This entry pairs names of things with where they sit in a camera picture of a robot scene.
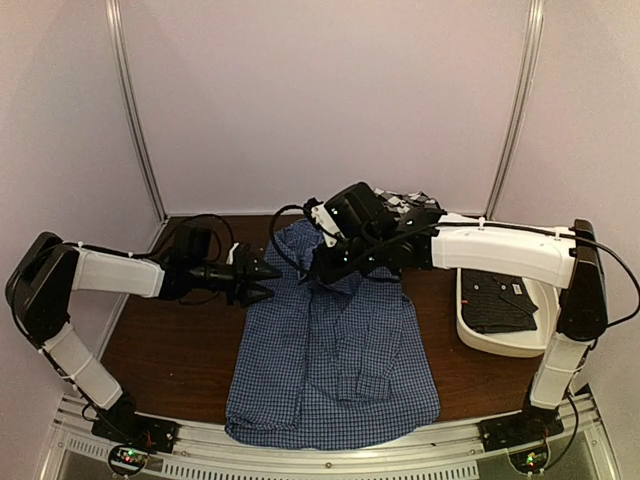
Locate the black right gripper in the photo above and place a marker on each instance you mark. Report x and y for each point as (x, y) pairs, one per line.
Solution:
(330, 274)

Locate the left circuit board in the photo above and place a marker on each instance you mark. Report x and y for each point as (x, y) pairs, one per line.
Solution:
(127, 460)

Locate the white plastic bin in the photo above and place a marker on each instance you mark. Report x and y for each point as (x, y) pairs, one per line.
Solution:
(521, 344)

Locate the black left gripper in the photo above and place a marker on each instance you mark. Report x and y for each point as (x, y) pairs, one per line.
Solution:
(241, 284)

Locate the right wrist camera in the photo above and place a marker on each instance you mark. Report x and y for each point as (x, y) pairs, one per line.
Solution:
(344, 215)

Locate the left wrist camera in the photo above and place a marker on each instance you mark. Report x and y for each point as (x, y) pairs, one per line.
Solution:
(191, 246)

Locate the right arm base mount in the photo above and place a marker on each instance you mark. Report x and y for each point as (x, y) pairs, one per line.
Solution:
(517, 429)

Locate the black white plaid folded shirt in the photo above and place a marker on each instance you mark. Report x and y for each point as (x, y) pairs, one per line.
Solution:
(401, 203)

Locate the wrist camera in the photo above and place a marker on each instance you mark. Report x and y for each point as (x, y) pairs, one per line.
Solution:
(191, 246)
(344, 215)

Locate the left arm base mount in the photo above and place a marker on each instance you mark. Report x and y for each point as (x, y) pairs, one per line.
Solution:
(142, 432)

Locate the aluminium frame post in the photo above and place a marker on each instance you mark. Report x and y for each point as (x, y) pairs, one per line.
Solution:
(528, 65)
(132, 115)

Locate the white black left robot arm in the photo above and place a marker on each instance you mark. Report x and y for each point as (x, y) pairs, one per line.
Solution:
(41, 291)

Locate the right aluminium frame post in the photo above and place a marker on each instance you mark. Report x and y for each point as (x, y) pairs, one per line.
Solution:
(528, 65)

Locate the left aluminium frame post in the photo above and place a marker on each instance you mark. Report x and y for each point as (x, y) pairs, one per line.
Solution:
(132, 115)

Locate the right circuit board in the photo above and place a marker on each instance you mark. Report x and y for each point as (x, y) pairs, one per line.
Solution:
(530, 461)

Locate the blue checked long sleeve shirt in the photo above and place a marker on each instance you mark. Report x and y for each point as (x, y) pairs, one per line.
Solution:
(328, 367)

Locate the circuit board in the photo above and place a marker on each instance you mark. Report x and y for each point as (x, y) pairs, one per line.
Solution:
(530, 461)
(127, 460)

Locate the dark striped folded shirt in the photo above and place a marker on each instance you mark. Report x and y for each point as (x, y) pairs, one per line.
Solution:
(494, 303)

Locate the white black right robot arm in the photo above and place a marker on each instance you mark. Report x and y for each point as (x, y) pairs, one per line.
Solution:
(564, 259)

